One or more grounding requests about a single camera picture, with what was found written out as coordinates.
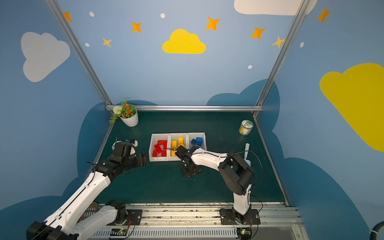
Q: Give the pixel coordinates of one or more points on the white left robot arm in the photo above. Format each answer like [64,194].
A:
[65,223]

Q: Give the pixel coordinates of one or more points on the aluminium frame rail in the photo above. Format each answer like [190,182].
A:
[155,108]

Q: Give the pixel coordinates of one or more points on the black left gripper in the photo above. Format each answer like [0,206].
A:
[139,160]

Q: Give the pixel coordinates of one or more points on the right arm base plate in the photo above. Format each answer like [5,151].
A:
[231,217]

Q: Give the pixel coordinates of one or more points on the potted flower plant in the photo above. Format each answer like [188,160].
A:
[126,112]

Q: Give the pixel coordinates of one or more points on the clear labelled plastic jar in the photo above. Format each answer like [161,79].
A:
[246,127]

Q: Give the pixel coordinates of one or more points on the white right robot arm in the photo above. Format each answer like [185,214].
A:
[235,171]

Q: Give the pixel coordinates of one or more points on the yellow brick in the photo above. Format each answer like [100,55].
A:
[174,144]

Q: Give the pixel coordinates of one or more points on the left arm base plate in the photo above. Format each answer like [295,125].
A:
[130,216]

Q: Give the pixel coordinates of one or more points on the white left bin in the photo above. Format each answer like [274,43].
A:
[159,139]

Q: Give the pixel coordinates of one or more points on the brown slotted scoop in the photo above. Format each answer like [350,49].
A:
[92,209]

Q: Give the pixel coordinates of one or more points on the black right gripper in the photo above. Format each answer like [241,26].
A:
[190,167]

